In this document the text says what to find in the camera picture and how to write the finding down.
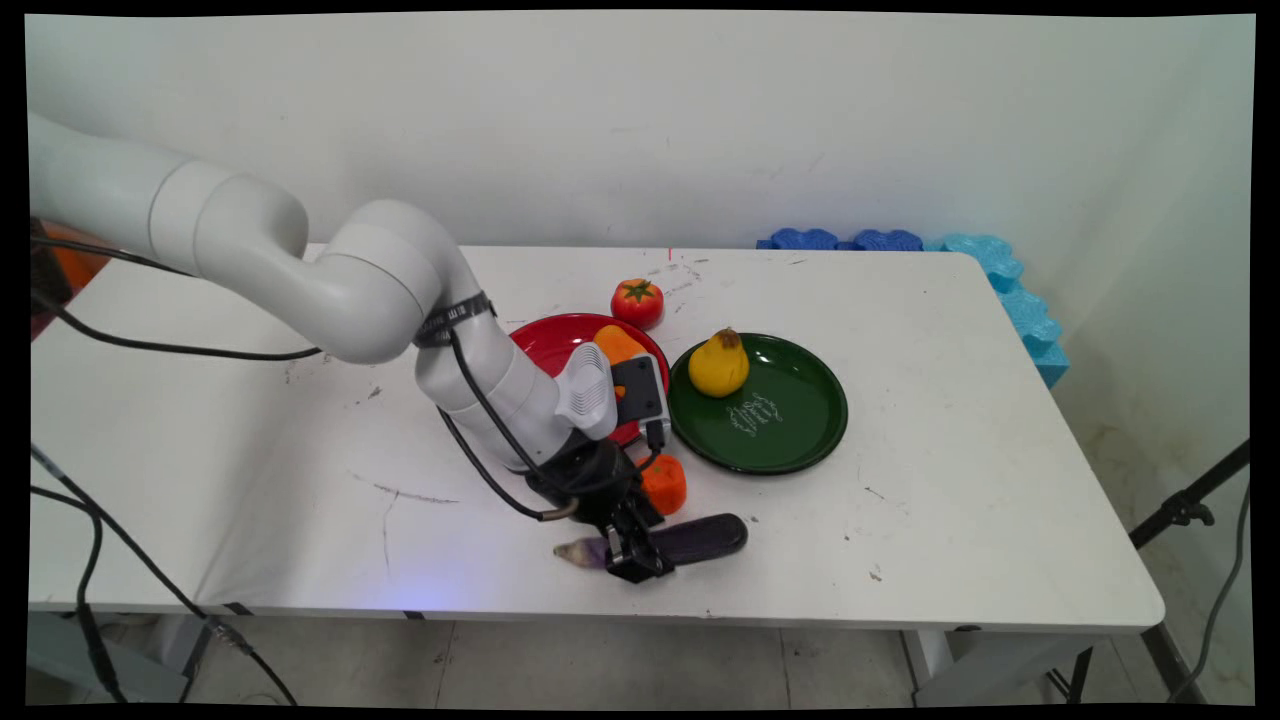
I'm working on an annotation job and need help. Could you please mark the white table leg frame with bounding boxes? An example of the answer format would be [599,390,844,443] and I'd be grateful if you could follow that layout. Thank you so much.
[898,628,1095,707]
[155,612,223,691]

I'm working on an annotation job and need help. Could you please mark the white vented camera mount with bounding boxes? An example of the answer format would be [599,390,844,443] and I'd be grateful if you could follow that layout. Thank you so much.
[555,341,620,443]

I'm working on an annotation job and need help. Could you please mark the yellow toy pear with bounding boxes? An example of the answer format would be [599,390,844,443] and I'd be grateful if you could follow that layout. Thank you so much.
[687,327,751,399]

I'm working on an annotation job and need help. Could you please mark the red round plate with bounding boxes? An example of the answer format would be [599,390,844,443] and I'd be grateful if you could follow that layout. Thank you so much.
[507,312,672,449]

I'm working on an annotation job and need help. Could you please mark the red toy tomato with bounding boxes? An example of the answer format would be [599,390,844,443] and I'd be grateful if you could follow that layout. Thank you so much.
[611,278,666,329]

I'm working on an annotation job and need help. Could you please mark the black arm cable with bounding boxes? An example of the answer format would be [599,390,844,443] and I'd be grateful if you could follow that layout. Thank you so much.
[28,234,663,524]

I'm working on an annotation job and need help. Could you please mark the black floor cable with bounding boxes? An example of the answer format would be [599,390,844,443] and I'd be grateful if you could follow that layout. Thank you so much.
[28,444,301,707]

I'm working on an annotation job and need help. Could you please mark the orange toy tangerine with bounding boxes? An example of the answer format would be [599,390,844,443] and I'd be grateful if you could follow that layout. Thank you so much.
[640,454,689,518]

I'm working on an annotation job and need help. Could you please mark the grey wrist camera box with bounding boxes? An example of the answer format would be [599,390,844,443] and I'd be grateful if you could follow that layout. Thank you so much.
[609,355,674,453]

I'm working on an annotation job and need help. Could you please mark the black cable strap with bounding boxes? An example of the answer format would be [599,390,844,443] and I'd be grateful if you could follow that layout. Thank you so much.
[411,291,499,350]

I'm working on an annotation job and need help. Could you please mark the purple toy eggplant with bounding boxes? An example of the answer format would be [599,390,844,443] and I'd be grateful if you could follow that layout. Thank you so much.
[552,512,750,572]

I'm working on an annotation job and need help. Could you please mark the orange object behind table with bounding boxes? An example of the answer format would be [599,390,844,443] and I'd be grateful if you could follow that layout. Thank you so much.
[40,225,111,293]

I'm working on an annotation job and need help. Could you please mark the grey hanging cable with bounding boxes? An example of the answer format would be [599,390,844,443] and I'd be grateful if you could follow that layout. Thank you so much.
[1168,484,1253,703]

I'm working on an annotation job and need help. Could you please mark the light blue foam mat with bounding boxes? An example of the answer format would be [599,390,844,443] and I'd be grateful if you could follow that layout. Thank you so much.
[924,234,1071,390]

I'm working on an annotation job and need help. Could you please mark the green round plate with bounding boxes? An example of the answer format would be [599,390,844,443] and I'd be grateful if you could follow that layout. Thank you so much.
[666,332,850,476]

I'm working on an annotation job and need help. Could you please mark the black tripod leg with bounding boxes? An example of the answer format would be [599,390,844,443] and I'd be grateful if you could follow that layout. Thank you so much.
[1129,440,1252,550]

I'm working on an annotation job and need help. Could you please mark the dark blue foam piece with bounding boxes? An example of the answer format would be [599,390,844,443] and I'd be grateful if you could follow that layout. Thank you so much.
[848,229,925,253]
[756,228,842,251]

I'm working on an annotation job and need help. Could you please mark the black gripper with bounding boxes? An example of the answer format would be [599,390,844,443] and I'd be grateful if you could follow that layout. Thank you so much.
[524,438,677,587]

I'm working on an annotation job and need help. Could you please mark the orange toy mango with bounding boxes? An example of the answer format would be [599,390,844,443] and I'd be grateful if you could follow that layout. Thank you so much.
[592,324,652,401]

